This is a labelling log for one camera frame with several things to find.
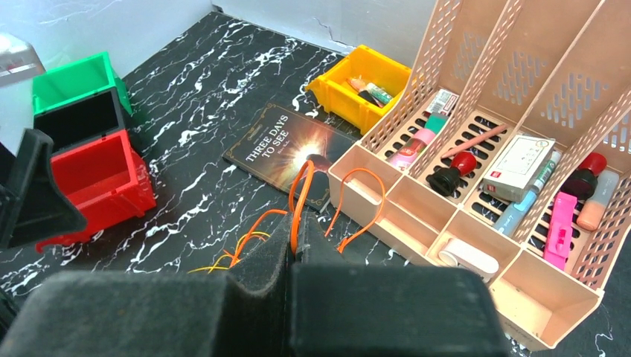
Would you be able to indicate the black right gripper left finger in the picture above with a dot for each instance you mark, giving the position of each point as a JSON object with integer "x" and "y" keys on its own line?
{"x": 239, "y": 312}

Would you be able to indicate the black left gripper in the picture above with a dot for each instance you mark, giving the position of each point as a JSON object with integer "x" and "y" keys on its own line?
{"x": 33, "y": 208}

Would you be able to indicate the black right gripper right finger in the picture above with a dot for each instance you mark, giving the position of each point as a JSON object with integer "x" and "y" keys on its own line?
{"x": 337, "y": 308}

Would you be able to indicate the red plastic bin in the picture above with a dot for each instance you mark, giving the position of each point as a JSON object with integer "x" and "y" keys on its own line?
{"x": 106, "y": 180}

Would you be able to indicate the black plastic bin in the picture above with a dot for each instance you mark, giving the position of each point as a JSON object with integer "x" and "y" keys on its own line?
{"x": 84, "y": 120}

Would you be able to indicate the green plastic bin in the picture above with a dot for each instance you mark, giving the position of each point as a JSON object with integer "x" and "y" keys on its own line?
{"x": 75, "y": 81}

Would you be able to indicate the pink glue stick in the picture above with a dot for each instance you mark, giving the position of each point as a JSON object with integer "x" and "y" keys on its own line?
{"x": 405, "y": 156}

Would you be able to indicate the dark book Three Days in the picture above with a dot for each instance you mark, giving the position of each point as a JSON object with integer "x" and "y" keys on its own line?
{"x": 280, "y": 141}

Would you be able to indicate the red black stamp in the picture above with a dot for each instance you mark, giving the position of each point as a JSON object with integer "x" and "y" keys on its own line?
{"x": 446, "y": 180}
{"x": 584, "y": 180}

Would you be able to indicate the light blue marker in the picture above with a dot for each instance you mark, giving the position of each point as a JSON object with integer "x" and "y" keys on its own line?
{"x": 513, "y": 215}

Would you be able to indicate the green white glue stick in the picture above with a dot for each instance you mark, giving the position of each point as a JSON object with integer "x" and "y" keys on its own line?
{"x": 370, "y": 91}

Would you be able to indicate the yellow plastic bin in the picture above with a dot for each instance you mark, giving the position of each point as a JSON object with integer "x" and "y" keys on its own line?
{"x": 336, "y": 96}

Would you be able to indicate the white grey card box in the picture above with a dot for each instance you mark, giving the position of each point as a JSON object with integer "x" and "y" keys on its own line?
{"x": 512, "y": 174}

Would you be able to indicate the pink plastic file organizer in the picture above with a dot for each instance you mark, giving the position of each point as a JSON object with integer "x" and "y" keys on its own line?
{"x": 549, "y": 69}

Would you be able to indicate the small white eraser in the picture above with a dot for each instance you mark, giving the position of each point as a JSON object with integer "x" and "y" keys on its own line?
{"x": 442, "y": 103}

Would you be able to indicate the pink pencil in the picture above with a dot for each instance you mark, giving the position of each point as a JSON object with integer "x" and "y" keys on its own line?
{"x": 474, "y": 141}

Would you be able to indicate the orange highlighter marker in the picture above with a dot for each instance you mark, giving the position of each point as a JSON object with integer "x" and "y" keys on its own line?
{"x": 594, "y": 208}

